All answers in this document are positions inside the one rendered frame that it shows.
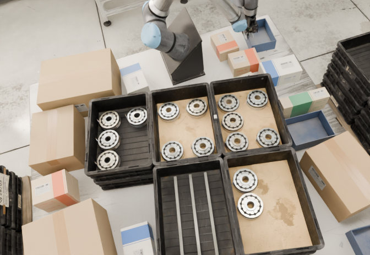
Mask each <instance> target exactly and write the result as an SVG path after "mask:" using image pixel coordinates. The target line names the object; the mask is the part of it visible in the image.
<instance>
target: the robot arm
mask: <svg viewBox="0 0 370 255"><path fill-rule="evenodd" d="M173 1H174V0H149V1H146V2H145V3H144V5H143V9H142V15H143V21H144V26H143V28H142V32H141V39H142V42H143V44H144V45H145V46H147V47H149V48H153V49H155V50H158V51H161V52H164V53H166V54H167V55H168V56H170V57H171V58H172V59H174V60H176V61H180V60H182V59H184V58H185V56H186V55H187V53H188V51H189V48H190V39H189V36H188V35H186V34H184V33H181V32H180V33H177V32H171V31H169V30H168V29H167V25H166V18H167V16H168V15H169V13H170V6H171V4H172V3H173ZM209 1H210V2H211V3H212V4H213V5H214V6H215V7H216V8H217V9H218V10H219V11H220V12H221V14H222V15H223V16H224V17H225V18H226V19H227V20H228V21H229V22H230V23H231V25H232V28H233V31H234V32H242V34H243V36H244V38H245V39H247V33H248V37H249V38H250V36H251V37H252V38H253V33H255V32H256V31H257V32H258V24H257V22H256V17H255V16H256V15H257V10H258V7H259V6H258V1H259V0H209ZM242 7H243V8H242Z"/></svg>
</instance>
